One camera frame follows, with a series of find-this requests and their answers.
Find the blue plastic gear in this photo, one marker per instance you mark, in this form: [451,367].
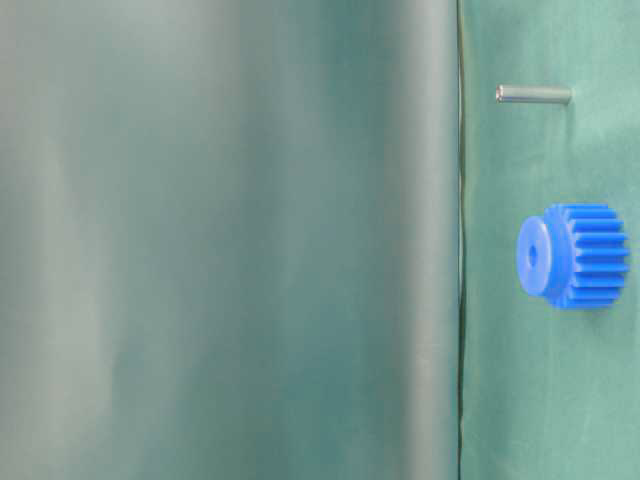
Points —
[573,255]

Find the silver metal shaft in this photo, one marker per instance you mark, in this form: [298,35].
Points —
[533,94]

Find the green backdrop curtain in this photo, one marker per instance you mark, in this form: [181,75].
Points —
[229,240]

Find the green table cloth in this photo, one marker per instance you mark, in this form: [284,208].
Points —
[548,393]

